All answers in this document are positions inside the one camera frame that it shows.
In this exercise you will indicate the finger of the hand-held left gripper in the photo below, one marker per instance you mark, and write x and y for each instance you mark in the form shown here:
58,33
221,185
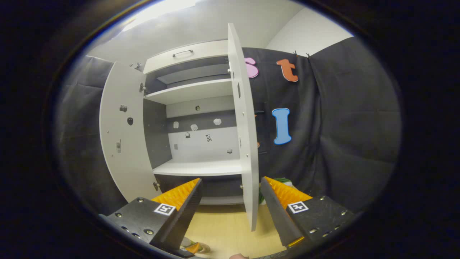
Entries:
193,248

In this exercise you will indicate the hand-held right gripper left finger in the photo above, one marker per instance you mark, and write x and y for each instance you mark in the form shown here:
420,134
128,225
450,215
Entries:
187,212

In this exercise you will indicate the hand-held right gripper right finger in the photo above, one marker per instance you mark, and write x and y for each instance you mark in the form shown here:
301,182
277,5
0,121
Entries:
276,212

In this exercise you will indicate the clear bottle with green label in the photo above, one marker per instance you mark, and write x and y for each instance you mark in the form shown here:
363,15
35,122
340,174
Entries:
185,241

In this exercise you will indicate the white cabinet door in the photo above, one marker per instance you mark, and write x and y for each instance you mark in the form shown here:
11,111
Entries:
246,126
122,162

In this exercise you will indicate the metal door hinge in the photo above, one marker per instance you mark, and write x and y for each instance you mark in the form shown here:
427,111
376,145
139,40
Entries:
156,186
143,88

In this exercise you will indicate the white and grey cabinet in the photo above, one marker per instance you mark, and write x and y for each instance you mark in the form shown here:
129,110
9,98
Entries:
194,93

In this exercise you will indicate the green and white object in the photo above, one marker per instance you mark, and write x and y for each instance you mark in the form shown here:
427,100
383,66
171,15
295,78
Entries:
284,181

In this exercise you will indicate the black backdrop cloth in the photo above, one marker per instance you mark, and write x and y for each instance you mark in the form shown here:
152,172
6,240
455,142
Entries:
341,126

